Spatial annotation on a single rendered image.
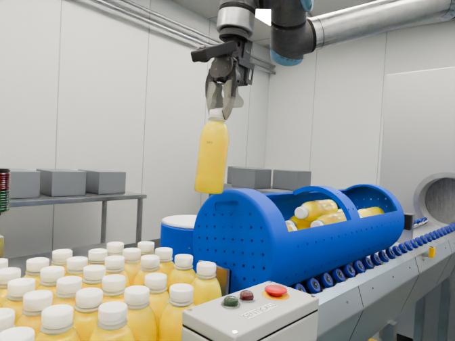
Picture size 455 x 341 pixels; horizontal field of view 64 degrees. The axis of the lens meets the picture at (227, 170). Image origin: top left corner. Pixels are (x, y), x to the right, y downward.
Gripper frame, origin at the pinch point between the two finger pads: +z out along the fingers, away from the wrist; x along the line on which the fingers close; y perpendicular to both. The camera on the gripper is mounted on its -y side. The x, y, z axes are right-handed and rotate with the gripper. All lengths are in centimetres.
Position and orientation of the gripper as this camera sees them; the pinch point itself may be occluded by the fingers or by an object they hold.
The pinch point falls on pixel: (217, 114)
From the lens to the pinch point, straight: 88.6
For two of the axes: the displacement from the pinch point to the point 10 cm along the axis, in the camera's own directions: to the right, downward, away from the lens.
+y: 6.7, 1.0, 7.4
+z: -1.3, 9.9, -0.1
